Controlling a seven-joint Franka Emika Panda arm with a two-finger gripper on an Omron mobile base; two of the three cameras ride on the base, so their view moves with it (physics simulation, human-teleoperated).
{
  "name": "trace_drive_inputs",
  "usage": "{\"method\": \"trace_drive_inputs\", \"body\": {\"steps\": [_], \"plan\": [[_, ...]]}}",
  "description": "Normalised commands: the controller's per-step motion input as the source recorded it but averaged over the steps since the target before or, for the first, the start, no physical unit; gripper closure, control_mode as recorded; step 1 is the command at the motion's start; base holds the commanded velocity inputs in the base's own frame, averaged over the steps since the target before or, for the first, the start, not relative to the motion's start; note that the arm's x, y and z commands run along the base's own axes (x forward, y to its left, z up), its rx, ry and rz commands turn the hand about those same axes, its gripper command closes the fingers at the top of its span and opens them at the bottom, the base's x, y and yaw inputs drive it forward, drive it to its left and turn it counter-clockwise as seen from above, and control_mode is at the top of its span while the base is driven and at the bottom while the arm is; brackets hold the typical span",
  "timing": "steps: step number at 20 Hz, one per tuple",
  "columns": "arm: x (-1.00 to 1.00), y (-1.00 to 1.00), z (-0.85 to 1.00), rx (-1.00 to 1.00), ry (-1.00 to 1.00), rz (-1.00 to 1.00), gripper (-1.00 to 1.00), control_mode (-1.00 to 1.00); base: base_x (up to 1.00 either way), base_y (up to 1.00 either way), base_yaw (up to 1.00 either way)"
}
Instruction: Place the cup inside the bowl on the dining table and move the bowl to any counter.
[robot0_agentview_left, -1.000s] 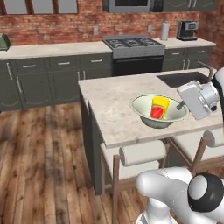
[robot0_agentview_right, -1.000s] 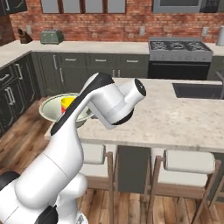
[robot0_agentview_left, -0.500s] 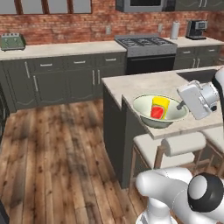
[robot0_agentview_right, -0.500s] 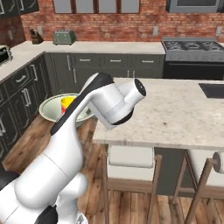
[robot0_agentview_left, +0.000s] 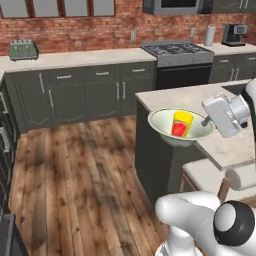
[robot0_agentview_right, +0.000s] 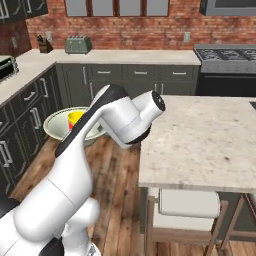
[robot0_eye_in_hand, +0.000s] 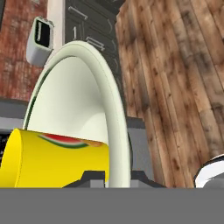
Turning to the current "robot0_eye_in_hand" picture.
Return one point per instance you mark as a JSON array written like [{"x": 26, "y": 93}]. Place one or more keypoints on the white bowl with green rim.
[{"x": 76, "y": 99}]

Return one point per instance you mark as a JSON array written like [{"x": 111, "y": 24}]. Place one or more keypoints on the dark grey cupboard run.
[{"x": 93, "y": 23}]

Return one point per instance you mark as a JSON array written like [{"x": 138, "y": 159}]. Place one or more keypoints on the white and black round object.
[{"x": 210, "y": 172}]

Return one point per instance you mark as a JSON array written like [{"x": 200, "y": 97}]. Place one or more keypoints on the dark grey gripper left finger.
[{"x": 94, "y": 176}]

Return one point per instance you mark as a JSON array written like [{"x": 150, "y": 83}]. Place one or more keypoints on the yellow cup with watermelon print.
[{"x": 49, "y": 163}]

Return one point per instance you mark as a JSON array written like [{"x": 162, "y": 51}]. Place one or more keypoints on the pale grey rectangular open container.
[{"x": 37, "y": 52}]

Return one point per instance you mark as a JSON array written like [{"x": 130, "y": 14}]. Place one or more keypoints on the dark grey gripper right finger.
[{"x": 141, "y": 178}]

